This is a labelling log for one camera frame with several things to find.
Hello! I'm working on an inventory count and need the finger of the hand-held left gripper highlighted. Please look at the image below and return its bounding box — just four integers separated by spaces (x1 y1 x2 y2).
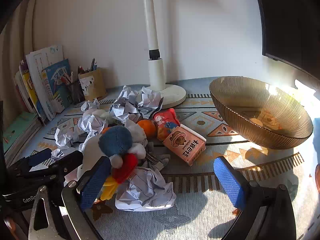
50 151 84 180
10 148 53 178

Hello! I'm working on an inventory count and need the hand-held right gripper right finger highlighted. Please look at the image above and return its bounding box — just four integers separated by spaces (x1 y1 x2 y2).
214 156 297 240

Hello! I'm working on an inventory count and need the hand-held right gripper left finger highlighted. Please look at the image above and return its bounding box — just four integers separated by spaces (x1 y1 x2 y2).
29 156 112 240

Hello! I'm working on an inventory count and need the blue red yellow plush toy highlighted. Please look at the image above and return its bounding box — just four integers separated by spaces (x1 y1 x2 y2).
98 126 147 201

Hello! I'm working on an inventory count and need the pile of paper balls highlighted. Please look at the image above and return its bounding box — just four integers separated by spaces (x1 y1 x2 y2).
51 99 177 212

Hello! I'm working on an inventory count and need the amber ribbed glass bowl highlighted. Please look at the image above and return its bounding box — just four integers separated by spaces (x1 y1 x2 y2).
209 76 314 150

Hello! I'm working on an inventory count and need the pink carton box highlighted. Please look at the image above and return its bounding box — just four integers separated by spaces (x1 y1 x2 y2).
162 124 207 167

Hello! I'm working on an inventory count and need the grey-white sheet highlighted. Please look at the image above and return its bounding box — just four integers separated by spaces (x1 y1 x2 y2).
110 86 164 124

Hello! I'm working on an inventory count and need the red snack packet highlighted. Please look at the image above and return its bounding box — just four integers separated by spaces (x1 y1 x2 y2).
152 108 181 141

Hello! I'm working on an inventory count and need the stack of flat green books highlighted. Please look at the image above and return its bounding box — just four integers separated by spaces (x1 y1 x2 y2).
2 111 42 167

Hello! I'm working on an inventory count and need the patterned woven table mat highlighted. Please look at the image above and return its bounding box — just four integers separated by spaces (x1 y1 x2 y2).
5 76 320 240

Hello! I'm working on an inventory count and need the black mesh pen holder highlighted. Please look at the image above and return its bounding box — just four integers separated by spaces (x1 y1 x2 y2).
66 81 85 103

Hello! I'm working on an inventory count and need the row of upright books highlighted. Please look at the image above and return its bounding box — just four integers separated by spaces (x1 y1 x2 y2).
14 44 73 123

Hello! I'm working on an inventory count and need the brown paper pen holder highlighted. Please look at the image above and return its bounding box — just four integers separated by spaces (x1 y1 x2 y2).
78 67 108 102

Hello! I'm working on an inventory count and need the bundle of coloured pencils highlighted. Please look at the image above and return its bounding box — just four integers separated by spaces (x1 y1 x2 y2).
61 71 80 85

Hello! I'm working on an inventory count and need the brown round object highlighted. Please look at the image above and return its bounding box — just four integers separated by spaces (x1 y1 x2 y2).
314 164 320 193

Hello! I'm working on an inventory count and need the bundle of pens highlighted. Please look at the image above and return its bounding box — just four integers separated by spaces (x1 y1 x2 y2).
77 58 98 74

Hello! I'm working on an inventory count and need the blue fabric item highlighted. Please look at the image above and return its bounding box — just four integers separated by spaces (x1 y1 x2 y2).
312 117 320 155

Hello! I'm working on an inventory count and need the beige curtain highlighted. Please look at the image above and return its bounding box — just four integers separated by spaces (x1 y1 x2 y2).
0 0 42 115

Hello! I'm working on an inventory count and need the white paper sheet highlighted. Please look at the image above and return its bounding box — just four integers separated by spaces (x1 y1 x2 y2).
294 79 318 98

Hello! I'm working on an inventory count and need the white lamp stand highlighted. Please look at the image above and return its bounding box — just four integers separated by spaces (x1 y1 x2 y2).
140 0 187 110

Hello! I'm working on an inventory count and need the dark monitor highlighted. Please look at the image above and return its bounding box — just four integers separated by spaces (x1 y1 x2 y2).
251 0 320 80

